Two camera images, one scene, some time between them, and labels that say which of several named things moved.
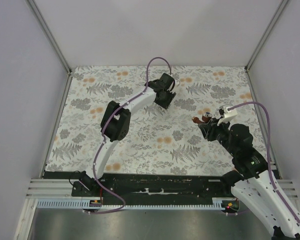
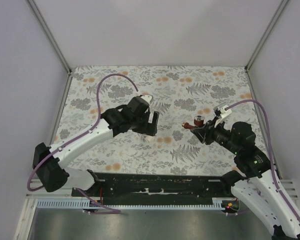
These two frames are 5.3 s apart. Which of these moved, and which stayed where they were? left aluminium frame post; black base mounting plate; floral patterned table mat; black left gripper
Moved: black left gripper
Stayed: black base mounting plate; floral patterned table mat; left aluminium frame post
